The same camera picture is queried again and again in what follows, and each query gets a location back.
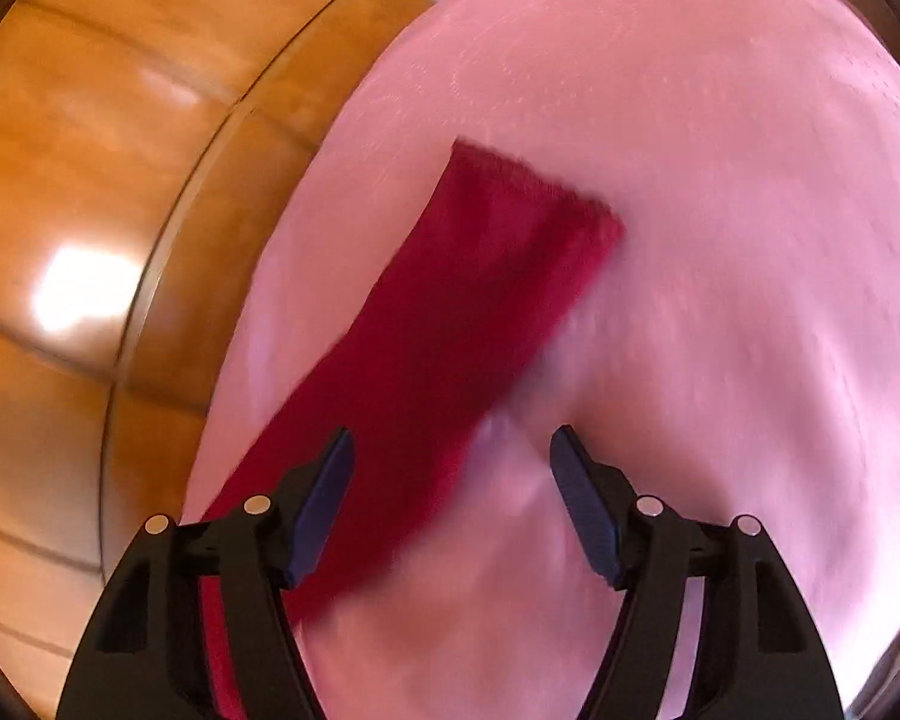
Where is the dark red cloth garment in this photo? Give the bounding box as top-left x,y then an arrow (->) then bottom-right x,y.
199,136 -> 625,720

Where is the pink blanket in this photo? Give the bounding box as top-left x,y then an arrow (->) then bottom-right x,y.
180,0 -> 900,720

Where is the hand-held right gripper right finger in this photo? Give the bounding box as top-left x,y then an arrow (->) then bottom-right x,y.
549,424 -> 845,720

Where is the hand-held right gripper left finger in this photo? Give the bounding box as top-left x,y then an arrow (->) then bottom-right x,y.
58,427 -> 357,720

